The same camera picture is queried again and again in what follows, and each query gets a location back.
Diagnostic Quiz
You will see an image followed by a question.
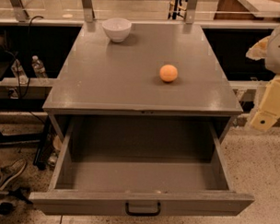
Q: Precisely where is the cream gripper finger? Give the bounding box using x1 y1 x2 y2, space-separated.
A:
246 36 269 61

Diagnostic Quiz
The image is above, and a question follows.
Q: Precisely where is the grey top drawer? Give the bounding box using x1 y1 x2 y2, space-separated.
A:
30 115 254 217

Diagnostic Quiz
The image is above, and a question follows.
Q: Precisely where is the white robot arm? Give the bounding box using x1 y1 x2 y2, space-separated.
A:
246 24 280 132

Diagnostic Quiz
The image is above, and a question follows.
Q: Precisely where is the orange ball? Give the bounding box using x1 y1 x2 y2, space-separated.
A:
159 65 179 83

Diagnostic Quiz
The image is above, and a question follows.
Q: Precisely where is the white ceramic bowl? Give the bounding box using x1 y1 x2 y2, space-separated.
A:
102 18 132 42

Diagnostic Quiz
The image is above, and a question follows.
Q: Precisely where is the grey metal cabinet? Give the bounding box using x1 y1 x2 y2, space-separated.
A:
43 22 242 136

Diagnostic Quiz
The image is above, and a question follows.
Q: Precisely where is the clear plastic water bottle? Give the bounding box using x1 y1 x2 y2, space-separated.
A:
32 55 47 78

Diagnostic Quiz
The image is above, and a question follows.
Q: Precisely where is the grey sneaker shoe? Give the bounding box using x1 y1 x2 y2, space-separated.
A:
0 159 27 190

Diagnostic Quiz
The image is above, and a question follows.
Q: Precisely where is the metal railing post right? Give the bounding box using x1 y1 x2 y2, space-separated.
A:
184 0 198 24

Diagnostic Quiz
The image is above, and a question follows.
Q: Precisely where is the metal railing post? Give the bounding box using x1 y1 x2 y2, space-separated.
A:
184 0 198 24
81 0 95 23

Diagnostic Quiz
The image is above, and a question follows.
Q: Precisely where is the black drawer handle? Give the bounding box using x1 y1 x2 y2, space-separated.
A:
124 202 161 218

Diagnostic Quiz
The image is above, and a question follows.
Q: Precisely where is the metal railing post middle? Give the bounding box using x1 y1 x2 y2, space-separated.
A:
81 0 95 23

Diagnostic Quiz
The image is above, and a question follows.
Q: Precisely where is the black cable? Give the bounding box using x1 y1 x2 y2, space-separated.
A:
0 14 51 125

